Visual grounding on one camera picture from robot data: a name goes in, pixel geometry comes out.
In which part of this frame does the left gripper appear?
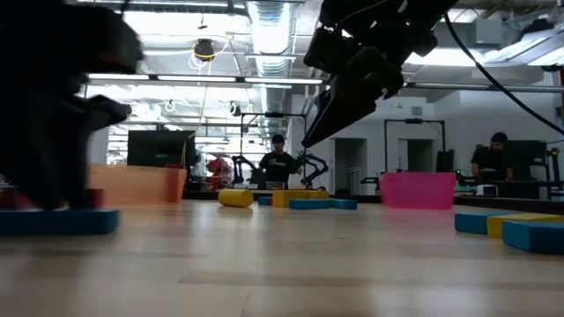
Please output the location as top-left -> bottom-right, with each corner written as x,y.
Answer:
0,0 -> 145,210

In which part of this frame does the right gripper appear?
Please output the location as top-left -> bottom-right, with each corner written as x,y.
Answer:
301,0 -> 427,149

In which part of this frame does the red wooden block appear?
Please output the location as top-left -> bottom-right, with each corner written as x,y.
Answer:
0,189 -> 27,210
86,188 -> 107,210

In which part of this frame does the orange translucent plastic bin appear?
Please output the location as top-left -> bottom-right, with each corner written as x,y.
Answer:
87,163 -> 189,205

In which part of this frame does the large black monitor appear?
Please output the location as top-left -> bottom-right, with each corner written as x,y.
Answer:
127,129 -> 197,169

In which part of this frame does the pink-red translucent plastic bin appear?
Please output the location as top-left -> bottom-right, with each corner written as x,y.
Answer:
378,171 -> 457,210

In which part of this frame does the black upright box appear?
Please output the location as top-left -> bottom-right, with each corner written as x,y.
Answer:
435,149 -> 456,173

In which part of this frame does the long overhead light bar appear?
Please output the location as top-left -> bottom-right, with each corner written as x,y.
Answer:
85,72 -> 564,94

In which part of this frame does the red background object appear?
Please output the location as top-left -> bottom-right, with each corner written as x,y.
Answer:
205,157 -> 234,191

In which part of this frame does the yellow wooden cylinder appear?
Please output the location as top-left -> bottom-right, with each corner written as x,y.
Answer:
217,188 -> 256,209

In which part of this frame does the black equipment cabinet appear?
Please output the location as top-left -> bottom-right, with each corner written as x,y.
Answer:
506,139 -> 550,182

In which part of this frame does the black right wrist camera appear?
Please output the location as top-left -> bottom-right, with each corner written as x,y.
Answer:
302,26 -> 356,77

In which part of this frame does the black camera stand frame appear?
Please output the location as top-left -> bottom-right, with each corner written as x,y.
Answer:
240,111 -> 308,186
383,117 -> 447,173

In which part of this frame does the silver ventilation duct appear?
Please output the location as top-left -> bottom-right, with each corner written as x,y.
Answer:
245,0 -> 295,133

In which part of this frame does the black ceiling cable reel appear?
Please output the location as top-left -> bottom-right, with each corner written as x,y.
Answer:
192,38 -> 217,63

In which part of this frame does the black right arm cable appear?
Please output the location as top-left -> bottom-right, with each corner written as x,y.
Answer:
442,11 -> 564,136

